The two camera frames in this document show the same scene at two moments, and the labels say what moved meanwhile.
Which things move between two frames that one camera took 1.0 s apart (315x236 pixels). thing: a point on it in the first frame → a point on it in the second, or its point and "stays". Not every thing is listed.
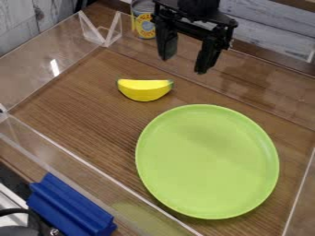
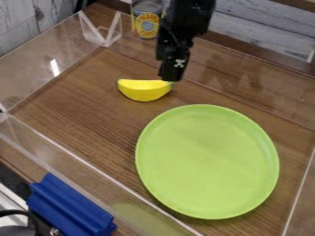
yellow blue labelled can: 143,9 stays
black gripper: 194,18 → 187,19
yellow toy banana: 144,89 stays
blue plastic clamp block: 67,210 stays
